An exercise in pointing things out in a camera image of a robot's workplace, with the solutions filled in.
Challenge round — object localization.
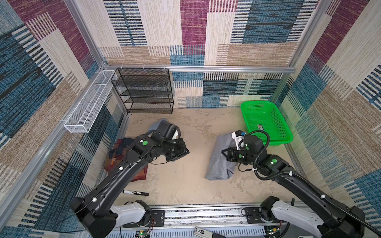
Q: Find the grey long sleeve shirt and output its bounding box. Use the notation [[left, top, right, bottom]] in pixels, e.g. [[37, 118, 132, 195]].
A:
[[205, 133, 236, 181]]

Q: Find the blue fabric glasses case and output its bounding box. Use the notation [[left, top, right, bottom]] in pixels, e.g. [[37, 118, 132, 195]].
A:
[[148, 119, 167, 132]]

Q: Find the maroon folded shirt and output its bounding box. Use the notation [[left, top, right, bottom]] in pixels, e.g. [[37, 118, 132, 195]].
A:
[[104, 138, 148, 182]]

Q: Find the white wire mesh basket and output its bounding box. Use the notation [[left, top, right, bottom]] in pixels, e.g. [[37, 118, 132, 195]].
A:
[[64, 70, 115, 133]]

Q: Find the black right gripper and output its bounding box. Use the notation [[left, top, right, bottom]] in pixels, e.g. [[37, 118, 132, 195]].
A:
[[221, 146, 257, 166]]

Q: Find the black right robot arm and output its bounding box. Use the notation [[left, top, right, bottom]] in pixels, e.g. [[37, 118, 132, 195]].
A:
[[221, 131, 365, 238]]

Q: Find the green plastic basket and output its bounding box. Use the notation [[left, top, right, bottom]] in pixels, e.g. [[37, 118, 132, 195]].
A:
[[240, 101, 294, 146]]

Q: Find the black marker pen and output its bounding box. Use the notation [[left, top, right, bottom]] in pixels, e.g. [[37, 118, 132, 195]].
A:
[[123, 190, 149, 196]]

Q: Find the black wire mesh shelf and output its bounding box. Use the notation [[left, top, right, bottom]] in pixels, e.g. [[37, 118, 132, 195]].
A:
[[111, 68, 174, 114]]

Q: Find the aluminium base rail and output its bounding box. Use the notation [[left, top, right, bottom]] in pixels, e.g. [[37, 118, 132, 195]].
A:
[[75, 200, 323, 238]]

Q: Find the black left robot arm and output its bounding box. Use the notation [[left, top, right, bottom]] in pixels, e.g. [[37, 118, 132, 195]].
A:
[[70, 120, 189, 238]]

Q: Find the multicolour patchwork folded shirt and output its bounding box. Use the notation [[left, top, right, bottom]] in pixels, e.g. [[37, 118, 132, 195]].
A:
[[104, 137, 134, 172]]

